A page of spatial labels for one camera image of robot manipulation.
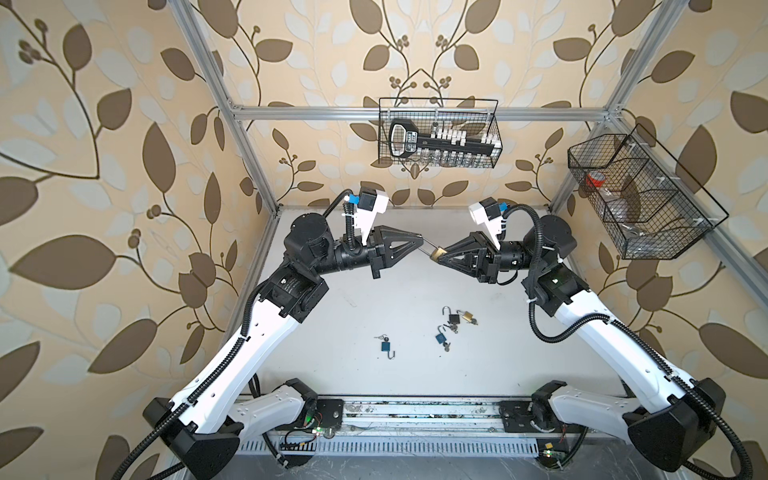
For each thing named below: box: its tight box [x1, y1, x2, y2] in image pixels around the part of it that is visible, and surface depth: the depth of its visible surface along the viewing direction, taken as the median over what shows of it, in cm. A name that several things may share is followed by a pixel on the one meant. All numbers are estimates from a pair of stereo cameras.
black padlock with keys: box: [442, 306, 460, 334], surface depth 93 cm
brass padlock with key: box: [422, 237, 448, 261], surface depth 55 cm
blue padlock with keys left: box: [373, 334, 396, 360], surface depth 88 cm
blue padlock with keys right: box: [435, 325, 451, 352], surface depth 88 cm
